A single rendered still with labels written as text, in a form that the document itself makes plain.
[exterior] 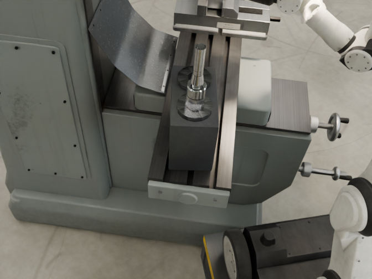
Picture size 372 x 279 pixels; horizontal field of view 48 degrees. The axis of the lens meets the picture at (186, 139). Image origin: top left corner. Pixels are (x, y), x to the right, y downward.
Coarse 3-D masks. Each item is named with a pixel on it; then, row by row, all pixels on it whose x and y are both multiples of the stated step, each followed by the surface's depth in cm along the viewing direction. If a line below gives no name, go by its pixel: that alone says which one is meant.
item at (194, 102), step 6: (186, 96) 101; (192, 96) 98; (198, 96) 98; (204, 96) 100; (186, 102) 102; (192, 102) 100; (198, 102) 100; (204, 102) 102; (192, 108) 102; (198, 108) 102
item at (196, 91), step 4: (188, 84) 98; (204, 84) 99; (188, 88) 98; (192, 88) 98; (196, 88) 98; (200, 88) 98; (204, 88) 98; (192, 92) 98; (196, 92) 97; (200, 92) 98
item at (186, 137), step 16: (176, 80) 111; (208, 80) 109; (176, 96) 107; (208, 96) 108; (176, 112) 103; (192, 112) 102; (208, 112) 102; (176, 128) 102; (192, 128) 102; (208, 128) 102; (176, 144) 106; (192, 144) 106; (208, 144) 106; (176, 160) 112; (192, 160) 112; (208, 160) 112
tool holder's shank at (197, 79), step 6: (198, 48) 89; (204, 48) 89; (198, 54) 90; (204, 54) 91; (198, 60) 91; (204, 60) 92; (198, 66) 93; (198, 72) 94; (192, 78) 96; (198, 78) 95; (192, 84) 97; (198, 84) 96
